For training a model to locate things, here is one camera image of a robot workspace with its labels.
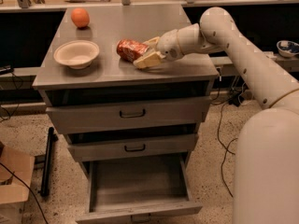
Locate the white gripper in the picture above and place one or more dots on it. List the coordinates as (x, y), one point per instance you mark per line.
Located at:
(168, 46)

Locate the red coke can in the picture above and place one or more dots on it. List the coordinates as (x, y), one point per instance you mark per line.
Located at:
(131, 50)

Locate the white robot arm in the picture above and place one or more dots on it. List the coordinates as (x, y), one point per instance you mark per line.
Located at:
(266, 179)

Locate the grey top drawer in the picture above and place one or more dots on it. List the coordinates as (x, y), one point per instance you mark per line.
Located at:
(130, 115)

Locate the grey drawer cabinet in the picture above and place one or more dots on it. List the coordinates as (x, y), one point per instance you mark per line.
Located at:
(110, 79)

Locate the grey middle drawer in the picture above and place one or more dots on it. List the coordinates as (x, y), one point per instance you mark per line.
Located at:
(110, 150)

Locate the grey open bottom drawer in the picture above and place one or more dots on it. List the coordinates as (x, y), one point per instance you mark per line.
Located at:
(138, 190)

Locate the beige paper bowl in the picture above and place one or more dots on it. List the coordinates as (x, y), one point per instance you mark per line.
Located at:
(77, 54)

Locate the orange fruit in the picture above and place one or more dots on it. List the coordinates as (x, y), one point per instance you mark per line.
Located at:
(80, 17)

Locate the blue white bowl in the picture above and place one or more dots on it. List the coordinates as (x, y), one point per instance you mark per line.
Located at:
(287, 48)

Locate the black bar on floor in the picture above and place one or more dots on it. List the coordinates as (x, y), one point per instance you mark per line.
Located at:
(45, 184)

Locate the cardboard box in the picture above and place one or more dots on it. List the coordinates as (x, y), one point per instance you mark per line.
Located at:
(16, 170)

